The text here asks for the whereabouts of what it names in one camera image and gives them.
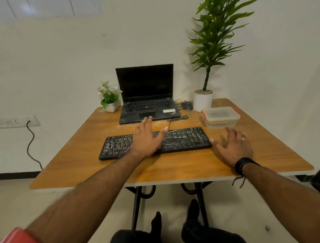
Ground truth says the person's right hand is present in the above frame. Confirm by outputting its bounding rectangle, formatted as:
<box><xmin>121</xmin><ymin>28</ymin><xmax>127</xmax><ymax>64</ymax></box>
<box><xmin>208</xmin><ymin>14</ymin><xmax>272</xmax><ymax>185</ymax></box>
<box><xmin>209</xmin><ymin>127</ymin><xmax>253</xmax><ymax>168</ymax></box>

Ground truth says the person's left hand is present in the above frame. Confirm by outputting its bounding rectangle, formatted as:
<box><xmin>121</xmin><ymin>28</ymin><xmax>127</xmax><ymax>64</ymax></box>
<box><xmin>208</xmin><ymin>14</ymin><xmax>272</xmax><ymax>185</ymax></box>
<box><xmin>129</xmin><ymin>116</ymin><xmax>169</xmax><ymax>161</ymax></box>

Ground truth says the clear plastic container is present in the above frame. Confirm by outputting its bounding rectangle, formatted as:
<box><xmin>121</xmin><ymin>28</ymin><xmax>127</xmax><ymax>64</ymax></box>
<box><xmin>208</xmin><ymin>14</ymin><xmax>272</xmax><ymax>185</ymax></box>
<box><xmin>203</xmin><ymin>117</ymin><xmax>240</xmax><ymax>129</ymax></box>

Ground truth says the clear plastic container lid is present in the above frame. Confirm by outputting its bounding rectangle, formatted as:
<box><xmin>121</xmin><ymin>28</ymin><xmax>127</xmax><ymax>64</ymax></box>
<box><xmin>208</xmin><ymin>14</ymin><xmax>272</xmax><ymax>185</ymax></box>
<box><xmin>201</xmin><ymin>107</ymin><xmax>241</xmax><ymax>123</ymax></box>

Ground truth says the black keyboard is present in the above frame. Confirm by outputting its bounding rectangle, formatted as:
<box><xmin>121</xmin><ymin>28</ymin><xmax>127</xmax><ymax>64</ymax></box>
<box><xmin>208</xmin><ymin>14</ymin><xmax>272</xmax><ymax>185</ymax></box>
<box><xmin>98</xmin><ymin>127</ymin><xmax>212</xmax><ymax>161</ymax></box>

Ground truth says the person's left forearm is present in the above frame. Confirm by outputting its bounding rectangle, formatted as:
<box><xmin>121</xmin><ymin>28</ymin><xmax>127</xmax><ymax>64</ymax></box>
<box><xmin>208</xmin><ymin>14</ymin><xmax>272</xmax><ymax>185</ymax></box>
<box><xmin>25</xmin><ymin>153</ymin><xmax>143</xmax><ymax>243</ymax></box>

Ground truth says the person's right forearm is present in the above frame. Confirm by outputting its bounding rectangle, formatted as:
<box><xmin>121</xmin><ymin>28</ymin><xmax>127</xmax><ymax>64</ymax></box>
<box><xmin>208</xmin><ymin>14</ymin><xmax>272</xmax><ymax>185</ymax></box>
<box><xmin>241</xmin><ymin>163</ymin><xmax>320</xmax><ymax>243</ymax></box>

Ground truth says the person's right leg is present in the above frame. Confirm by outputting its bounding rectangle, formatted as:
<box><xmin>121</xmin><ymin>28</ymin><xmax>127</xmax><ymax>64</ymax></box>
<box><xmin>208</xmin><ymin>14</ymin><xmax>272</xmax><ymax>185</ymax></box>
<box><xmin>181</xmin><ymin>199</ymin><xmax>247</xmax><ymax>243</ymax></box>

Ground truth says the person's leg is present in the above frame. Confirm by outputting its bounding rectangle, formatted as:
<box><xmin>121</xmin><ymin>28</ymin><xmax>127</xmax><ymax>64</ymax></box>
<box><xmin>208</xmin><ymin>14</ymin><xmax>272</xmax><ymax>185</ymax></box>
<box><xmin>110</xmin><ymin>211</ymin><xmax>163</xmax><ymax>243</ymax></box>
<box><xmin>181</xmin><ymin>199</ymin><xmax>247</xmax><ymax>243</ymax></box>

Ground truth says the person's left leg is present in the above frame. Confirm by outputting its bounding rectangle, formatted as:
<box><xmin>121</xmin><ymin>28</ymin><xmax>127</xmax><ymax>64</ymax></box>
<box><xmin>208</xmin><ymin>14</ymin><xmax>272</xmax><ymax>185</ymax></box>
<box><xmin>110</xmin><ymin>211</ymin><xmax>163</xmax><ymax>243</ymax></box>

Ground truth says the black wristband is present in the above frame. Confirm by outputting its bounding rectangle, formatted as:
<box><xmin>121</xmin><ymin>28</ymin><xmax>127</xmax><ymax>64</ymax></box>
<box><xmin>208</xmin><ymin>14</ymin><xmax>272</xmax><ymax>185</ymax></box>
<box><xmin>232</xmin><ymin>157</ymin><xmax>261</xmax><ymax>189</ymax></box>

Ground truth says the small white flower pot plant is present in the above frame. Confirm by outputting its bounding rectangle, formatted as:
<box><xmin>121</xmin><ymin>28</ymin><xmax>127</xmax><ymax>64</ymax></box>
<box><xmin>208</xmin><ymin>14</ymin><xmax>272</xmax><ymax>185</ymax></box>
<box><xmin>97</xmin><ymin>80</ymin><xmax>123</xmax><ymax>113</ymax></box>

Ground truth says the tall green plant white pot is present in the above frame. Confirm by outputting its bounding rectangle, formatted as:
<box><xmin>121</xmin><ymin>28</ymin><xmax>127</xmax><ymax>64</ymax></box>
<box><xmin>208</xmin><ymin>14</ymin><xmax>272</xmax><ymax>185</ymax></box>
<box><xmin>188</xmin><ymin>0</ymin><xmax>258</xmax><ymax>112</ymax></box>

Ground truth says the black laptop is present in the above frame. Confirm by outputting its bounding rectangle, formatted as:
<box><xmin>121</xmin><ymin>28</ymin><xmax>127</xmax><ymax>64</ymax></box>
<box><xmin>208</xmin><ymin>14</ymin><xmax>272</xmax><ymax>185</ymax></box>
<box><xmin>115</xmin><ymin>64</ymin><xmax>181</xmax><ymax>125</ymax></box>

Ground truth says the black skirting board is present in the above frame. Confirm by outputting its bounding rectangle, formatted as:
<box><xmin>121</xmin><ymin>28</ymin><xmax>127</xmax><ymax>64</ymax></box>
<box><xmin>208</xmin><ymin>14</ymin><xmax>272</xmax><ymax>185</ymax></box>
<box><xmin>0</xmin><ymin>171</ymin><xmax>42</xmax><ymax>180</ymax></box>

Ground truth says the red left sleeve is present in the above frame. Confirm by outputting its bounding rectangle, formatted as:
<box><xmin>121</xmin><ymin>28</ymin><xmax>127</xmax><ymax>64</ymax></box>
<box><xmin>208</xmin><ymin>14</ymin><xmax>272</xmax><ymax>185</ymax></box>
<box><xmin>0</xmin><ymin>227</ymin><xmax>38</xmax><ymax>243</ymax></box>

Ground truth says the black metal table frame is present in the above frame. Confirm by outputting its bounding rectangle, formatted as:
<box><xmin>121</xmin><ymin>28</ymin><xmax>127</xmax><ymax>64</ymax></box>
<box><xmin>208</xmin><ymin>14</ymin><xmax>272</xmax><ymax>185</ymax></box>
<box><xmin>125</xmin><ymin>181</ymin><xmax>213</xmax><ymax>231</ymax></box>

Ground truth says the black window frame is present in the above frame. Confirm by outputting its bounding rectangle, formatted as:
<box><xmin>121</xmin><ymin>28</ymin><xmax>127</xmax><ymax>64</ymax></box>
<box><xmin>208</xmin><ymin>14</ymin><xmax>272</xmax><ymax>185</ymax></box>
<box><xmin>295</xmin><ymin>170</ymin><xmax>320</xmax><ymax>193</ymax></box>

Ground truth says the black power cable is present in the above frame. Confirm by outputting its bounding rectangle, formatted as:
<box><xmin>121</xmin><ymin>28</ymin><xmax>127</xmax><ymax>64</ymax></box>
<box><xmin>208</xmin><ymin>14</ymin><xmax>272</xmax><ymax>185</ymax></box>
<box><xmin>26</xmin><ymin>120</ymin><xmax>43</xmax><ymax>171</ymax></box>

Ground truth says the white wall socket panel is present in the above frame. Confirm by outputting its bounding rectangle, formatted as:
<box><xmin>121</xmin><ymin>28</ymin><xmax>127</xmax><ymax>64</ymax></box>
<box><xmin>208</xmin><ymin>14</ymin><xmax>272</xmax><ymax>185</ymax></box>
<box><xmin>0</xmin><ymin>115</ymin><xmax>41</xmax><ymax>130</ymax></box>

